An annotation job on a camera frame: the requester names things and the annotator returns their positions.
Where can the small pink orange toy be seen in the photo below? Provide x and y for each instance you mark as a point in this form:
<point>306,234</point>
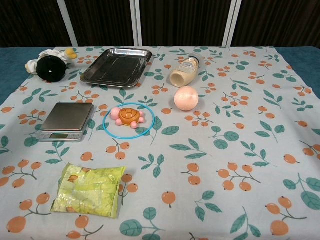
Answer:
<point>128,116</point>

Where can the small digital kitchen scale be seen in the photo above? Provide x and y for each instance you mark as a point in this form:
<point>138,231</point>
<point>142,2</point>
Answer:
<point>66,117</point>

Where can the peach coloured ball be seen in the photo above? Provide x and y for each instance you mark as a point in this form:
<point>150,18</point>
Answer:
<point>186,98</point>

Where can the cream sauce squeeze bottle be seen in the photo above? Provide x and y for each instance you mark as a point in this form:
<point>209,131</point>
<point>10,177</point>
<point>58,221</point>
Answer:
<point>183,72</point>

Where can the stainless steel tray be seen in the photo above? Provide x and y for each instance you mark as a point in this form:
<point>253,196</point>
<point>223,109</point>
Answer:
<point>116,68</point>

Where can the floral leaf print tablecloth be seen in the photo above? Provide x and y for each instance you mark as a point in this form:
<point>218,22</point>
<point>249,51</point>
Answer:
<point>200,175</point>

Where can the yellow-green snack packet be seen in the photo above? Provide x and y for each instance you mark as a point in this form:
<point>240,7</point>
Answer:
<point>87,192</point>

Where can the black white plush toy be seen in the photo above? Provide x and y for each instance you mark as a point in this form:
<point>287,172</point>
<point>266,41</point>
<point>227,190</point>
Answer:
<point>50,68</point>

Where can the dark folding screen white frame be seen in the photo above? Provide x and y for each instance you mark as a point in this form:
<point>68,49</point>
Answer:
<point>175,22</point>

